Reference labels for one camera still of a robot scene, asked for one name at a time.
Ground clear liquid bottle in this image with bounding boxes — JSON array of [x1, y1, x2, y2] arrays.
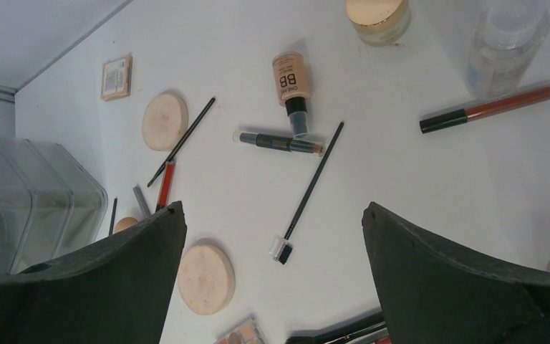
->
[[467, 0, 550, 100]]

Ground black brow comb brush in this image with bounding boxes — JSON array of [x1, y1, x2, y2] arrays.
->
[[269, 121, 345, 265]]

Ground grey metallic stick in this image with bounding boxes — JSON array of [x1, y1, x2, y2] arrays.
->
[[132, 186, 151, 218]]

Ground BB cream tube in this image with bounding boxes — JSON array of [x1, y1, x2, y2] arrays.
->
[[272, 52, 310, 138]]

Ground round beige sponge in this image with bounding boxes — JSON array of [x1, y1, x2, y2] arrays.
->
[[142, 90, 189, 151], [177, 244, 236, 316]]

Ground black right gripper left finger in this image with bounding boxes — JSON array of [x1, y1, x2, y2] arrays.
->
[[0, 201, 187, 343]]

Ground cream jar gold lid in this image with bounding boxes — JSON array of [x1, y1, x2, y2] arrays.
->
[[345, 0, 411, 47]]

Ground round beige sponge lower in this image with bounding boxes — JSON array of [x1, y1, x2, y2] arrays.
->
[[177, 244, 236, 316]]

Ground small square pink compact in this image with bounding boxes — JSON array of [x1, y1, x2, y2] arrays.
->
[[100, 54, 133, 101]]

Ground red lip pencil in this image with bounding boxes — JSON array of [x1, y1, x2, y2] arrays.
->
[[155, 161, 175, 211]]

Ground dark concealer stick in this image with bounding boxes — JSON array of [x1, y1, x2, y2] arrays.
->
[[233, 130, 325, 156]]

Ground red lip gloss tube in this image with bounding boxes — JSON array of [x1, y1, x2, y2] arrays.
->
[[419, 83, 550, 134]]

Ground clear acrylic makeup organizer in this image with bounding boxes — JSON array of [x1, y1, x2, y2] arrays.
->
[[0, 135, 108, 274]]

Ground orange blender sponge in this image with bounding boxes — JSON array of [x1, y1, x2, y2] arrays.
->
[[113, 216, 138, 234]]

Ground thin black liner brush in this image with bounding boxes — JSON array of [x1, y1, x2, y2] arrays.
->
[[147, 97, 216, 187]]

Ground round beige sponge upper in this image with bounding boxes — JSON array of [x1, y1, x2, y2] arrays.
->
[[142, 90, 189, 151]]

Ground thin black pencil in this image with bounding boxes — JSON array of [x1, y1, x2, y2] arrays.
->
[[108, 197, 117, 236]]

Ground black powder brush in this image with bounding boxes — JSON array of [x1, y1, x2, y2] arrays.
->
[[285, 312, 386, 344]]

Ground eyeshadow palette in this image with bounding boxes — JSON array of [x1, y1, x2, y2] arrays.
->
[[214, 317, 268, 344]]

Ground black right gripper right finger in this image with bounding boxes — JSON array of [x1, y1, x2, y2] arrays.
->
[[362, 203, 550, 343]]

